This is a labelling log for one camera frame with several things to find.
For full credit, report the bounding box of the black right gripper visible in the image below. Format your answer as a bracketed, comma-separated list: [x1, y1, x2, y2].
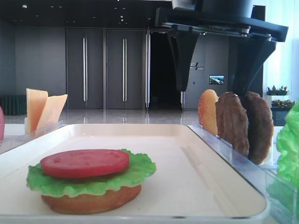
[155, 0, 288, 96]

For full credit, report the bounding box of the brown meat patty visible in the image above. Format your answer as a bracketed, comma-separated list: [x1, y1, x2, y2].
[215, 92, 249, 157]
[241, 91, 274, 164]

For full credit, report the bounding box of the standing green lettuce leaf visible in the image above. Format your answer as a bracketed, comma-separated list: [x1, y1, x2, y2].
[276, 103, 299, 187]

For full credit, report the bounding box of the red tomato slice on tray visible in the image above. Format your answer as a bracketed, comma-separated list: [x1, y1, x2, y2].
[40, 149, 129, 178]

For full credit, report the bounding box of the right orange cheese slice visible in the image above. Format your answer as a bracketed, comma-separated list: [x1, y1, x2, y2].
[36, 94, 68, 129]

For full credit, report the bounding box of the orange cheese slice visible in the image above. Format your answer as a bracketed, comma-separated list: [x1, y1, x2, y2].
[26, 88, 48, 133]
[36, 94, 68, 129]

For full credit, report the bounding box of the left orange cheese slice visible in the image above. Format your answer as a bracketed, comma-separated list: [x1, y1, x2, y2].
[26, 88, 48, 133]

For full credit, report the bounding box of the bun base under lettuce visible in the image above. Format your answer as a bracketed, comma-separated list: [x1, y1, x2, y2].
[41, 185, 142, 215]

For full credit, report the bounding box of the green lettuce leaf on tray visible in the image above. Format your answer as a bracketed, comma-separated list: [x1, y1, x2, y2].
[26, 148, 157, 197]

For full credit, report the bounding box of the standing red tomato slice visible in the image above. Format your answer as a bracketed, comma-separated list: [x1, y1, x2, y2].
[0, 107, 5, 141]

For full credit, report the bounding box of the left golden bun half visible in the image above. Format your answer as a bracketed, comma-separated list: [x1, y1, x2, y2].
[198, 89, 218, 136]

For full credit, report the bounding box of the open door leaf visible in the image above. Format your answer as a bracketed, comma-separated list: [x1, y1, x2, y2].
[145, 28, 151, 110]

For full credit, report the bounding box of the flower planter box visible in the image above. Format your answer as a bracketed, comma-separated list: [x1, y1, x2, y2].
[265, 85, 295, 126]

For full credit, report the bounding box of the grey double door middle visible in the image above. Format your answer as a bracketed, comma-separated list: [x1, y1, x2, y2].
[107, 30, 143, 109]

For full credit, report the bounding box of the grey double door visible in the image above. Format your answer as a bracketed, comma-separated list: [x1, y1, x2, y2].
[107, 30, 143, 109]
[66, 28, 103, 109]

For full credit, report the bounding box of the grey double door left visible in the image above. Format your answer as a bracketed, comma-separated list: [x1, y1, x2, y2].
[66, 28, 103, 109]

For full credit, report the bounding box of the cream rectangular metal tray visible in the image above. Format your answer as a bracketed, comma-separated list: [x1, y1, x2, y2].
[0, 124, 270, 224]

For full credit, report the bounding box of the small wall screen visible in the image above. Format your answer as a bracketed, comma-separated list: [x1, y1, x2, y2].
[208, 75, 224, 85]

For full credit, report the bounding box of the long clear right rail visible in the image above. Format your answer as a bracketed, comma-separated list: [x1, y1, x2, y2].
[190, 122, 299, 224]

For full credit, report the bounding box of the long clear rail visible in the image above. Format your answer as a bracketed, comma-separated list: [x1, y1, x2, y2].
[0, 121, 65, 154]
[190, 122, 299, 224]

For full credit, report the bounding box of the long clear left rail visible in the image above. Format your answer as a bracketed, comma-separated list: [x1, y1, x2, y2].
[0, 121, 65, 154]

